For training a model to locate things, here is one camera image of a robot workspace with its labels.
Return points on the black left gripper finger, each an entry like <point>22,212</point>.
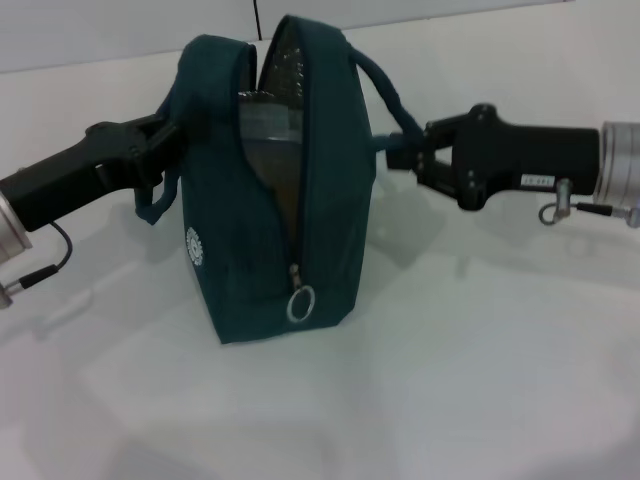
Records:
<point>150,124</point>
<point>165,150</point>

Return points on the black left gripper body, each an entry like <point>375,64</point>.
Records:
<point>70,175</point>

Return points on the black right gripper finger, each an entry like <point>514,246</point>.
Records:
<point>445,130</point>
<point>425,167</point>

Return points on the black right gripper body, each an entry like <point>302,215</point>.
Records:
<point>525,155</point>

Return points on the clear blue-rimmed plastic lunch box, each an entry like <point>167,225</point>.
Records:
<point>270,120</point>

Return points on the dark teal fabric lunch bag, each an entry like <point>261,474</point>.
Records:
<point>330,225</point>

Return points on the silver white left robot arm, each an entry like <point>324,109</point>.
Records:
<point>12,245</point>

